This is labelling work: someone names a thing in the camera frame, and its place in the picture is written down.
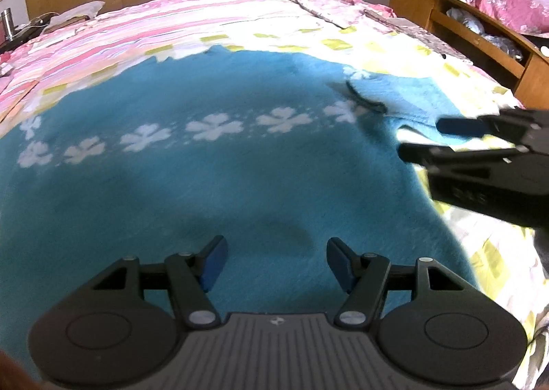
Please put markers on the steel thermos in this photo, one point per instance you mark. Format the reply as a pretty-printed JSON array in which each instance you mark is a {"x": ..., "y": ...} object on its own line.
[{"x": 6, "y": 23}]

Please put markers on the long wooden stick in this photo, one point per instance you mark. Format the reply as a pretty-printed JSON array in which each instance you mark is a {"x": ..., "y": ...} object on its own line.
[{"x": 19, "y": 102}]

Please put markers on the blue flowered sweater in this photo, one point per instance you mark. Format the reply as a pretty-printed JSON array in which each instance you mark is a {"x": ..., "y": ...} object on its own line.
[{"x": 257, "y": 180}]

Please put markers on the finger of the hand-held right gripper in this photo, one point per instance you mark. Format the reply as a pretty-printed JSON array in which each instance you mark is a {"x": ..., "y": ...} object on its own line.
[
  {"x": 459, "y": 126},
  {"x": 429, "y": 154}
]

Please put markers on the folded grey cloth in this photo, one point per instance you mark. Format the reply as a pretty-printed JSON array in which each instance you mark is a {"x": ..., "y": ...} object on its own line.
[{"x": 79, "y": 10}]

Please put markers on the pink floral quilt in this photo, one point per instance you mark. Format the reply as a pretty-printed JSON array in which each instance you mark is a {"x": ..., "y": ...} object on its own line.
[{"x": 334, "y": 8}]

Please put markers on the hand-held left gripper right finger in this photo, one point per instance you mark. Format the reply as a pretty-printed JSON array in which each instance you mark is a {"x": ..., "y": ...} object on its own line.
[{"x": 341, "y": 265}]

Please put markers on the yellow checked bed sheet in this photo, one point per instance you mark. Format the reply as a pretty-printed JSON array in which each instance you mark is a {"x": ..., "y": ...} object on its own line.
[{"x": 386, "y": 51}]

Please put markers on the wooden shelf cabinet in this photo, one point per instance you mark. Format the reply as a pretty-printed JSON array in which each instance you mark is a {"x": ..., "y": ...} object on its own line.
[{"x": 493, "y": 25}]

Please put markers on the pink striped blanket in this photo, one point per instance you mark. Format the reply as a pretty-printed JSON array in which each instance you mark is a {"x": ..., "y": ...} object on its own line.
[{"x": 128, "y": 30}]

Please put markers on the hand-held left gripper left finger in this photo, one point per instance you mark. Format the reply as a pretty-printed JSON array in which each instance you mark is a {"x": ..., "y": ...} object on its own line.
[{"x": 214, "y": 262}]

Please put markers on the clear plastic bag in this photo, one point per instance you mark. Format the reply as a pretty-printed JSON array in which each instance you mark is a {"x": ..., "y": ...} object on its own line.
[
  {"x": 465, "y": 21},
  {"x": 506, "y": 47}
]

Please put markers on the dark nightstand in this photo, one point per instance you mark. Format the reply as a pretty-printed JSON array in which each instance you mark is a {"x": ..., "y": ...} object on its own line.
[{"x": 21, "y": 36}]

